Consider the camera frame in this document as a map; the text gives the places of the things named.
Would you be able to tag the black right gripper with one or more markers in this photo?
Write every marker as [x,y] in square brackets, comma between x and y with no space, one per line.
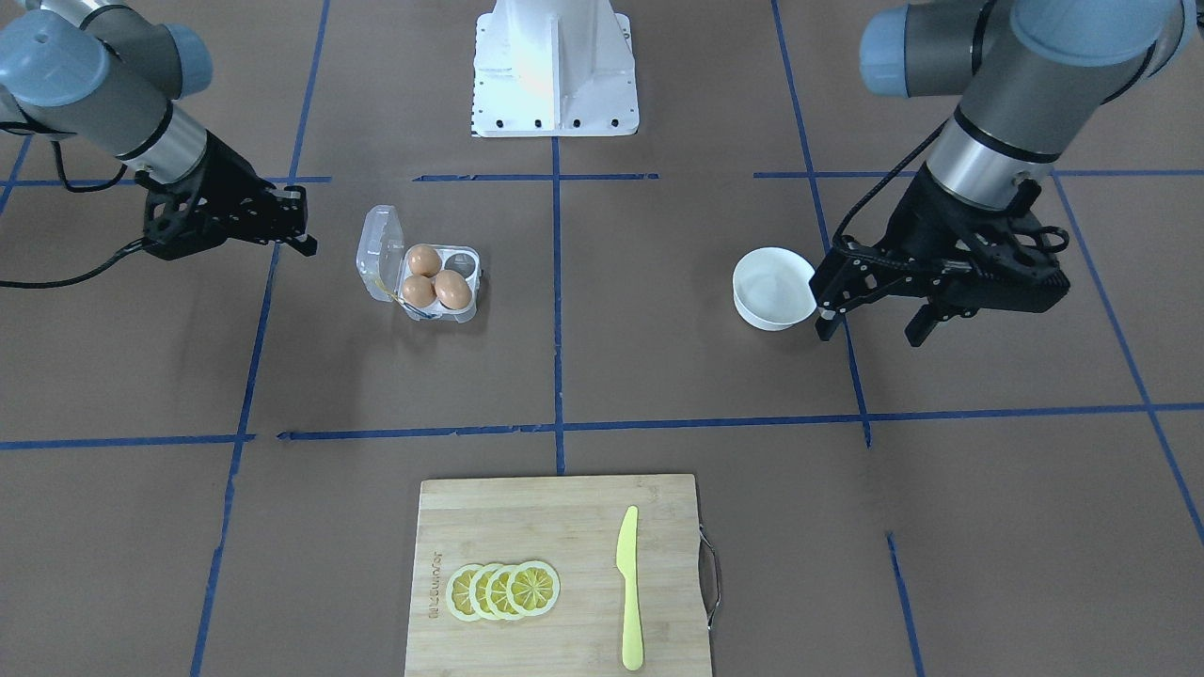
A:
[229,181]

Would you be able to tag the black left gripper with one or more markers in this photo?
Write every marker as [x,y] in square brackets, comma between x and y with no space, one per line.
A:
[924,224]

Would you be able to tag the clear plastic egg box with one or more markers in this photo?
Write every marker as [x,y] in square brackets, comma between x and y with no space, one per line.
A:
[380,262]

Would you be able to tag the brown egg from bowl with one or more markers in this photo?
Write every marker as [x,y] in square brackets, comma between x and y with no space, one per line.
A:
[452,291]

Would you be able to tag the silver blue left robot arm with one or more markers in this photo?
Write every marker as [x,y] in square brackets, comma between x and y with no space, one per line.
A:
[1028,75]

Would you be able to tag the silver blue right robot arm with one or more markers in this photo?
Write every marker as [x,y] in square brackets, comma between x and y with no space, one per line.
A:
[99,70]

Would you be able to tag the brown egg rear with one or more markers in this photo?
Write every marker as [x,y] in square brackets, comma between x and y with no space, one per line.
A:
[422,259]

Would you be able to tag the brown egg front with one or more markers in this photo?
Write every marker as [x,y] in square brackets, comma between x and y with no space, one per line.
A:
[418,291]

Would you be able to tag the white bowl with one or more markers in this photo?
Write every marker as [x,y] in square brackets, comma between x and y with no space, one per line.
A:
[771,288]

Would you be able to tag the yellow plastic knife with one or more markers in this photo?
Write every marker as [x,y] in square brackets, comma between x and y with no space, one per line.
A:
[626,562]

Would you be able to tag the bamboo cutting board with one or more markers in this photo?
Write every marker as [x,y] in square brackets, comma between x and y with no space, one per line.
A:
[559,576]

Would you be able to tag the lemon slice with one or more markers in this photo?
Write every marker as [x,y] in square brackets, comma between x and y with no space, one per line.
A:
[534,588]
[497,593]
[478,592]
[459,594]

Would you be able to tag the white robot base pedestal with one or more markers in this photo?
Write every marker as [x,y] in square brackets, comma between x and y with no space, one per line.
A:
[554,69]

